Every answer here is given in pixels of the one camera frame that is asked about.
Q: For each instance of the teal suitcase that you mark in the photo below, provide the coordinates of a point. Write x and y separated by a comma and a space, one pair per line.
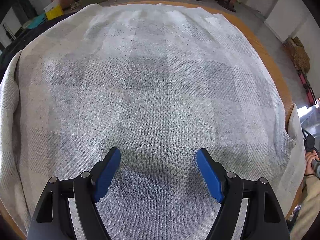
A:
35, 22

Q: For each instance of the beige sleeved forearm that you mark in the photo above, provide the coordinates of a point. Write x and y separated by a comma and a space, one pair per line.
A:
309, 209

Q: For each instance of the brown camouflage bag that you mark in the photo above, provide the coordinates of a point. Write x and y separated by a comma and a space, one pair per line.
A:
297, 54

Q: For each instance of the yellow bag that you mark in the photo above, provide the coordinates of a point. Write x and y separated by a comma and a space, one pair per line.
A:
53, 10

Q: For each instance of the grey knit sweater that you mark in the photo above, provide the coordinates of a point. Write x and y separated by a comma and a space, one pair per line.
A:
158, 82

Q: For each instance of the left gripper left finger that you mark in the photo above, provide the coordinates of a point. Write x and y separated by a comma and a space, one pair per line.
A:
52, 217

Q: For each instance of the person's right hand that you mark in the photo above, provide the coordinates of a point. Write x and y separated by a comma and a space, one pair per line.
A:
309, 157

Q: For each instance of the black garment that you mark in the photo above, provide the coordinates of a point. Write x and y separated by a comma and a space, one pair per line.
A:
29, 35

